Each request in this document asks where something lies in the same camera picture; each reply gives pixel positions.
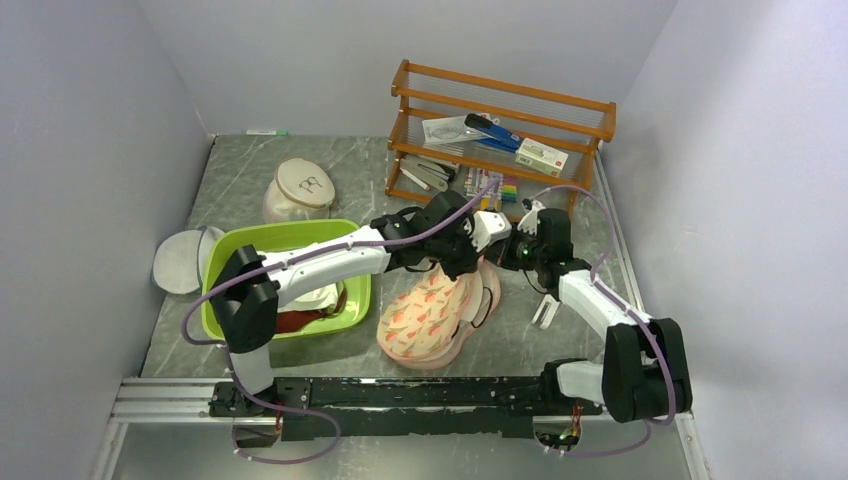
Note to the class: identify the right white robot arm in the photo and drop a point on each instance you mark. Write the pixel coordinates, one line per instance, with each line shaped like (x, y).
(644, 373)

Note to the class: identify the orange wooden shelf rack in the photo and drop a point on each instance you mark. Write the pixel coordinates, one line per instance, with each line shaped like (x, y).
(575, 125)

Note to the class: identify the dark red garment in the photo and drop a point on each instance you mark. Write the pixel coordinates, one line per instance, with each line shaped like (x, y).
(294, 321)

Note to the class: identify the white green marker pen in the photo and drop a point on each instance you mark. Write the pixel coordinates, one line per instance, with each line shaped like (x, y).
(266, 132)

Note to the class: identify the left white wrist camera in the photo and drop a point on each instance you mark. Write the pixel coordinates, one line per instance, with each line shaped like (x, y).
(489, 228)

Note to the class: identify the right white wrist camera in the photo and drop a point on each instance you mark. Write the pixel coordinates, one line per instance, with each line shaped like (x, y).
(530, 221)

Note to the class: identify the white plastic packet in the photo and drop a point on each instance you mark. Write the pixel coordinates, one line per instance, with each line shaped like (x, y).
(449, 130)

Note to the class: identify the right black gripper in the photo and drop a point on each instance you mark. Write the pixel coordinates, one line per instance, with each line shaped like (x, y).
(501, 254)

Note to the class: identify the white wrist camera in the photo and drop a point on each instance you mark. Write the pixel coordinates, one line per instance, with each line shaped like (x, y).
(489, 228)
(530, 221)

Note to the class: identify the blue stapler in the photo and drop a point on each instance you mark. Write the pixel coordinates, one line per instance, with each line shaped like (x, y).
(495, 136)

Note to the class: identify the white staples box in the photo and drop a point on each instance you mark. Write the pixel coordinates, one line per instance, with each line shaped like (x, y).
(541, 157)

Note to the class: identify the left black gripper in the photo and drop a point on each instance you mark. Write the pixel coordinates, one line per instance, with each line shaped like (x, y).
(472, 262)

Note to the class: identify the small white rectangular block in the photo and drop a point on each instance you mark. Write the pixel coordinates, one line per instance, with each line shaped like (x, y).
(545, 313)

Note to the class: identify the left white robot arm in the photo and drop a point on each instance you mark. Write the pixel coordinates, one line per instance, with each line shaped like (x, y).
(252, 286)

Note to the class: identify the grey black stapler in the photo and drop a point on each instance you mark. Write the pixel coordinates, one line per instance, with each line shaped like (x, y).
(435, 175)

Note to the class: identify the floral mesh laundry bag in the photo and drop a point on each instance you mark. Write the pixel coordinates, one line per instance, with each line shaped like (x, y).
(426, 327)

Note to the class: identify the white garment in basin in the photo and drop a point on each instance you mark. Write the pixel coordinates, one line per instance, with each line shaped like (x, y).
(319, 299)

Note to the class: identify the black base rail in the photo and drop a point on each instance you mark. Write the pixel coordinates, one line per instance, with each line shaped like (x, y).
(306, 408)

